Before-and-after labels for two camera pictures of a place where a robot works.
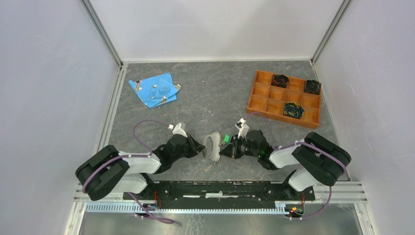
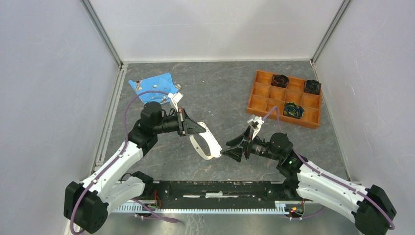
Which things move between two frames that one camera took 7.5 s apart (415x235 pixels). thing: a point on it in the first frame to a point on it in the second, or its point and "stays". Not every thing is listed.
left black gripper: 197,147 to 186,125
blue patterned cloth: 156,90 stays
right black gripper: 227,151 stays
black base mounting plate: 219,192 stays
